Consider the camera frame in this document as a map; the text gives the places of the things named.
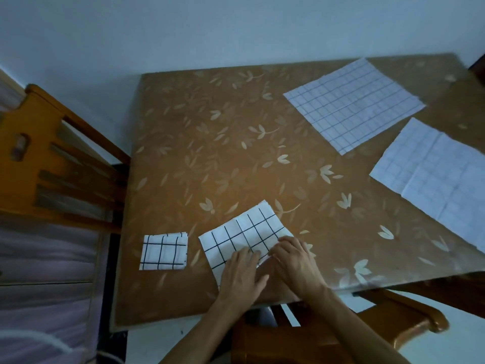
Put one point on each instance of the person's right hand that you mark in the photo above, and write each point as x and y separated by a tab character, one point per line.
299	269

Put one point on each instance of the person's left hand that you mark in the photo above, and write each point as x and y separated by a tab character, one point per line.
242	278

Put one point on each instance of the grid cloth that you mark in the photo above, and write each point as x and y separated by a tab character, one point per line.
432	181
242	233
163	252
352	106

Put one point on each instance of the person's left forearm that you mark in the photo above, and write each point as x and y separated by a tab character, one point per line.
201	337

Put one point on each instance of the person's right forearm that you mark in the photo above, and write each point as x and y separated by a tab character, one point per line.
352	329

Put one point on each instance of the orange wooden chair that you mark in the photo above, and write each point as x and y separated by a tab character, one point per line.
454	295
26	174
398	322

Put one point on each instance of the brown floral table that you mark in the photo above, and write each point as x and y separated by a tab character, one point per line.
227	155

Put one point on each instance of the wooden shelf cabinet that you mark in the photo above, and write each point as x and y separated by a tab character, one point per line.
45	299

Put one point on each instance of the wooden chair right far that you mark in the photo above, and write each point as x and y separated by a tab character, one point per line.
479	71

